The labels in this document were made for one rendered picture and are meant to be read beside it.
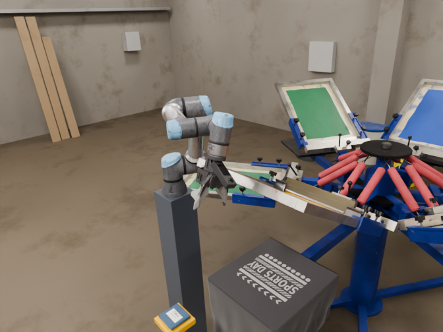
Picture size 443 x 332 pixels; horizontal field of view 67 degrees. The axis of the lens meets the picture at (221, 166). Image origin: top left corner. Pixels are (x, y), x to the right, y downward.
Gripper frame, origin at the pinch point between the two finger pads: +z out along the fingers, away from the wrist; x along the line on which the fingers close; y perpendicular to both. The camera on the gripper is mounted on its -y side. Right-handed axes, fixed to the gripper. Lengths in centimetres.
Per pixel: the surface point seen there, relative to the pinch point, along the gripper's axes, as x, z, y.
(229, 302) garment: -28, 51, 5
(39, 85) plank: -113, 6, 647
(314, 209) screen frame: -21.0, -9.0, -29.2
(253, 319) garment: -27, 51, -10
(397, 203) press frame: -144, 5, -17
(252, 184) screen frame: -14.8, -10.5, -4.9
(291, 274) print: -58, 39, -6
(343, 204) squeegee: -73, 0, -16
